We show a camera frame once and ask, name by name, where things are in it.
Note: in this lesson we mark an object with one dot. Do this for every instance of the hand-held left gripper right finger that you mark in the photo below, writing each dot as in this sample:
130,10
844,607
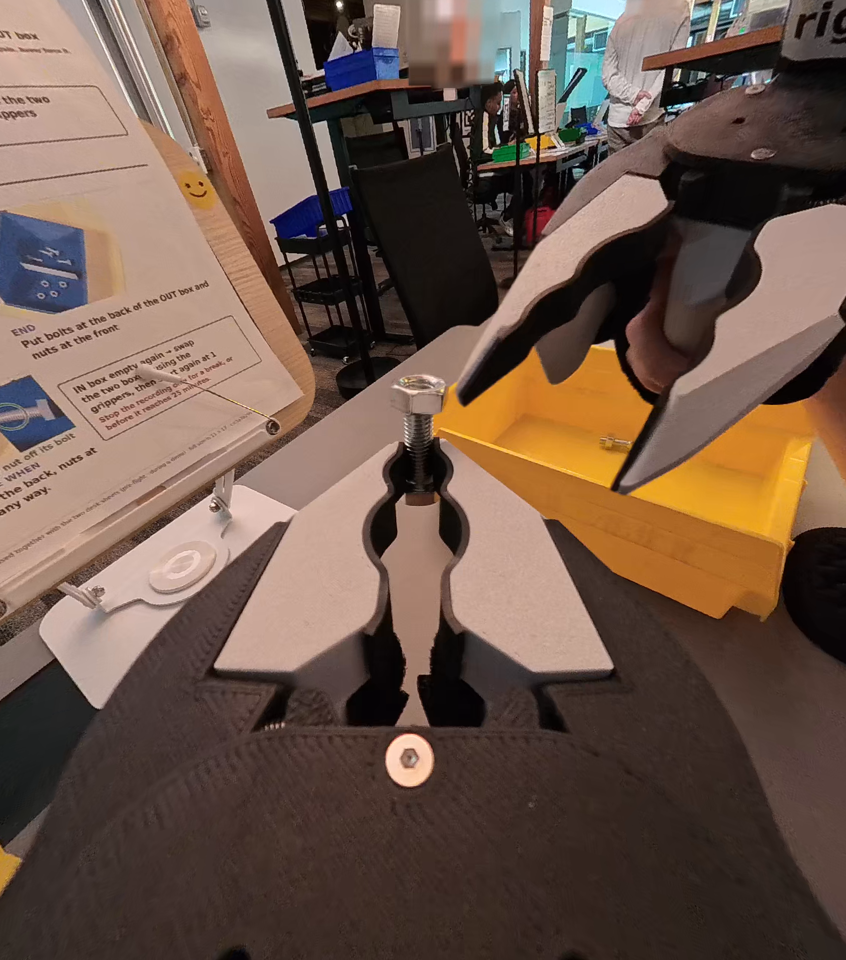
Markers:
528,600

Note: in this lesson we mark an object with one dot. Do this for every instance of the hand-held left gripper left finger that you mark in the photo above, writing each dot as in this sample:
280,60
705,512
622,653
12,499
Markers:
303,600

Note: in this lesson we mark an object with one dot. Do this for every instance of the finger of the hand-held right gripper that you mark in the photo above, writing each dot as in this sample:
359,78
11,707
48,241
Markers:
790,300
595,240

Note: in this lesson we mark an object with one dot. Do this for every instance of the steel bolt with nut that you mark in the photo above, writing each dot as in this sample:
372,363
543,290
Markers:
614,442

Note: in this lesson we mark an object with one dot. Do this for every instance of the steel hex bolt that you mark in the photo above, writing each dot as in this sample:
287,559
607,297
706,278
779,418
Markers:
418,450

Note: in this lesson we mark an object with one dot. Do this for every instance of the steel hex nut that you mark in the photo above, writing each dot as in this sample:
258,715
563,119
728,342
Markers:
408,397

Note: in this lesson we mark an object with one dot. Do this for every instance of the person's right hand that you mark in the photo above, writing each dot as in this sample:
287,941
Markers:
652,360

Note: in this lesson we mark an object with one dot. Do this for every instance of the red storage bin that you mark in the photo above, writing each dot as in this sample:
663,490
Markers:
539,225

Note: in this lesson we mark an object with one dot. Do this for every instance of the wooden top standing desk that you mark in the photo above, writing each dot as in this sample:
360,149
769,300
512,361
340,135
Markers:
340,97
715,49

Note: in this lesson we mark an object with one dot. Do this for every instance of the green storage bin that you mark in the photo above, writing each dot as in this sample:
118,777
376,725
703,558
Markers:
513,152

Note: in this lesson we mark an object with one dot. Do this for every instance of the black office chair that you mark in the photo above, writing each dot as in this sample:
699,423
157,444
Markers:
430,247

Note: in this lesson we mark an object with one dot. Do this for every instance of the black floor stand pole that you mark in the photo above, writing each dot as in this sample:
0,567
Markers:
366,379

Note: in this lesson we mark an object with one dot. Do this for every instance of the blue storage bin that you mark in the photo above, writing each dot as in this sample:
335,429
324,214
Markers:
363,71
310,214

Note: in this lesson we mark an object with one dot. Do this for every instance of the white carton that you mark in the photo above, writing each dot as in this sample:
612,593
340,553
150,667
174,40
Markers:
387,26

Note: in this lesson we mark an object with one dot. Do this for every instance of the instruction sheet on stand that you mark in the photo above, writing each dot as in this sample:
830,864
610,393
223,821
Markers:
258,300

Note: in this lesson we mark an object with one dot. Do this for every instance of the printed instruction sheet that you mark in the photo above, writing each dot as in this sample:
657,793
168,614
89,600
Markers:
92,262

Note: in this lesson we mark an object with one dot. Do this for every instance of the yellow smiley sticker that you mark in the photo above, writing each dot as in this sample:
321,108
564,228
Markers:
197,189

